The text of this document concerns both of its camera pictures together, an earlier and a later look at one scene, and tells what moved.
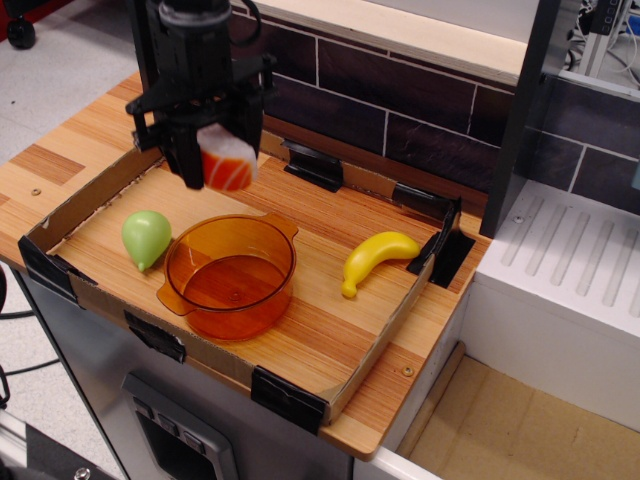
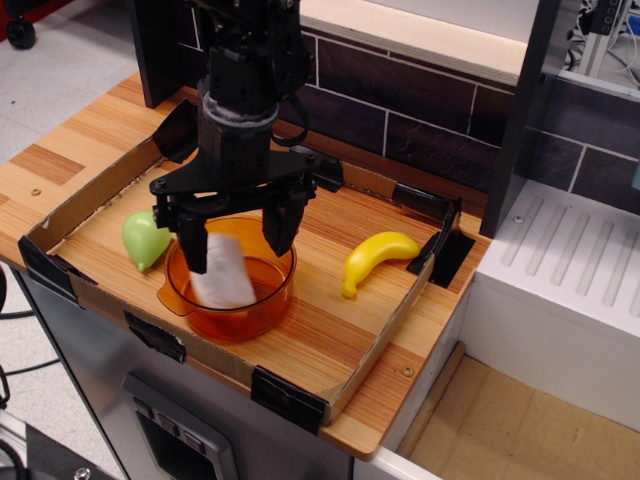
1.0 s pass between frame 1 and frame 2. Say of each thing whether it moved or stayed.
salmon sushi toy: moved
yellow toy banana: stayed
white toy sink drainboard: stayed
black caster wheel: stayed
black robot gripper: moved
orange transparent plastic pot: stayed
